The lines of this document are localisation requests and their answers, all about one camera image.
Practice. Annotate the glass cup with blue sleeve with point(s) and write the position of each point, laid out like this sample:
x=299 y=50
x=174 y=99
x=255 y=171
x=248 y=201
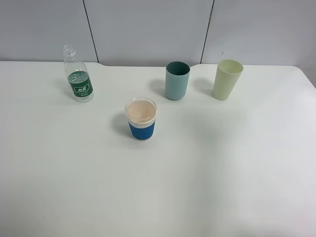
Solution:
x=141 y=114

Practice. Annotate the clear green-label water bottle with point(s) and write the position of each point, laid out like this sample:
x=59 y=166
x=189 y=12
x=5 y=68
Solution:
x=77 y=75

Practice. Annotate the teal plastic cup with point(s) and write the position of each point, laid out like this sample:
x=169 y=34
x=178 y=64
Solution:
x=176 y=80

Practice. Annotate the pale green plastic cup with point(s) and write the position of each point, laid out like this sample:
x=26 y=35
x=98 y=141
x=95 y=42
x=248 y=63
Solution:
x=227 y=74

